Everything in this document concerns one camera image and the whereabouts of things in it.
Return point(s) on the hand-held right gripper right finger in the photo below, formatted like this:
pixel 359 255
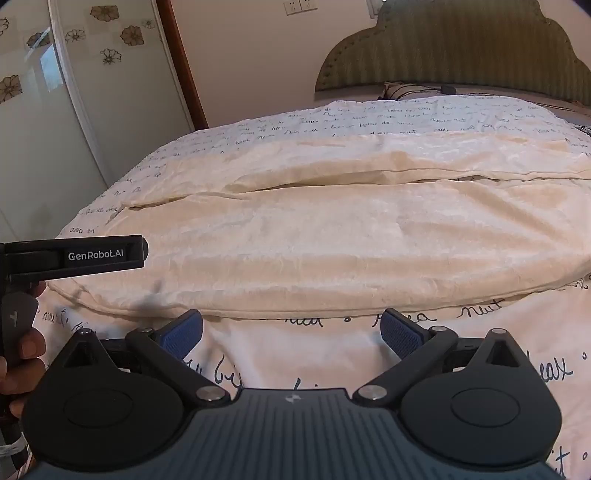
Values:
pixel 400 336

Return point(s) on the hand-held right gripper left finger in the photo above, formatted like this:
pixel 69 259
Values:
pixel 181 336

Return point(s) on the cream pants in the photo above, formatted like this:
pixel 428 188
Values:
pixel 323 244

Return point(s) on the person's left hand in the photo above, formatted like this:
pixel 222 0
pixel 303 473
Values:
pixel 27 370

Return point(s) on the white script-print bedspread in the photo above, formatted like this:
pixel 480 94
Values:
pixel 281 353

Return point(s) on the flower-print glass wardrobe door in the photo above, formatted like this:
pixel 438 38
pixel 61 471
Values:
pixel 124 92
pixel 32 152

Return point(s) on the striped beige pillow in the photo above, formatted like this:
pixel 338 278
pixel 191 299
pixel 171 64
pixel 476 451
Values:
pixel 406 91

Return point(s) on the olive padded headboard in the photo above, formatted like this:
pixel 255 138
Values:
pixel 452 46

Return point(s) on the brown wooden wardrobe frame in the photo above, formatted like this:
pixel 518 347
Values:
pixel 184 69

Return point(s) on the white wall socket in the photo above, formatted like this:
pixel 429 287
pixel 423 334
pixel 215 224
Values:
pixel 292 6
pixel 307 4

